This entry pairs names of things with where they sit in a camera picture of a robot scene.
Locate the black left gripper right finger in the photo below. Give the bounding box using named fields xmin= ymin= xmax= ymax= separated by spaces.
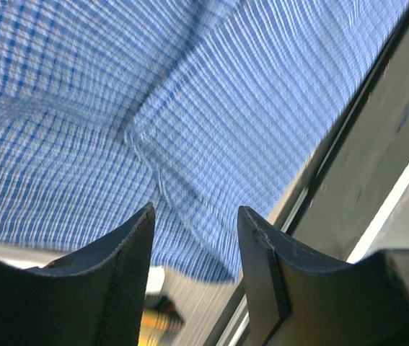
xmin=237 ymin=206 xmax=409 ymax=345

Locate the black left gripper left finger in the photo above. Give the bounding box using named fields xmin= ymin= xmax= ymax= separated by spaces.
xmin=0 ymin=204 xmax=154 ymax=345

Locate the blue checked long sleeve shirt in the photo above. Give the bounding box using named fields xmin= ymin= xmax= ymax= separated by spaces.
xmin=0 ymin=1 xmax=409 ymax=283

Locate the folded yellow plaid shirt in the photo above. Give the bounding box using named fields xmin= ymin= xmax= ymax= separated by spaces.
xmin=138 ymin=294 xmax=185 ymax=346

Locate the aluminium extrusion rail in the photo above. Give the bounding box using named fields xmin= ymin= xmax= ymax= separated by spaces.
xmin=205 ymin=161 xmax=409 ymax=345

